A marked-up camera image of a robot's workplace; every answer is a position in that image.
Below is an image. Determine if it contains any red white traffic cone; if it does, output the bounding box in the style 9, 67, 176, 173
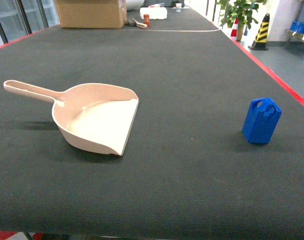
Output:
230, 19, 239, 41

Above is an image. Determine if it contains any cardboard box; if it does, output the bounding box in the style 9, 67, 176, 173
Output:
54, 0, 127, 29

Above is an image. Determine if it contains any beige plastic dustpan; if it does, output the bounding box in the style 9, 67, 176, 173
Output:
3, 80, 139, 156

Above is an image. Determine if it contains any paper cup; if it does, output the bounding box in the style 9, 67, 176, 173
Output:
176, 3, 182, 13

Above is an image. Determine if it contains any wooden handled brush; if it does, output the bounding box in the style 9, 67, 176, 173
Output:
127, 18, 148, 29

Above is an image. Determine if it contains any white foam box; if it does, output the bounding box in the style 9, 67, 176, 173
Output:
140, 7, 167, 20

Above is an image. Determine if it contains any green potted plant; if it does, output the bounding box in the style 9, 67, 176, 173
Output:
215, 0, 267, 42

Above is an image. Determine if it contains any blue plastic part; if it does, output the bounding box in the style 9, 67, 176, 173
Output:
242, 98, 282, 144

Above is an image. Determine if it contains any yellow black traffic cone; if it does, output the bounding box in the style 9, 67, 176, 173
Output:
249, 13, 270, 51

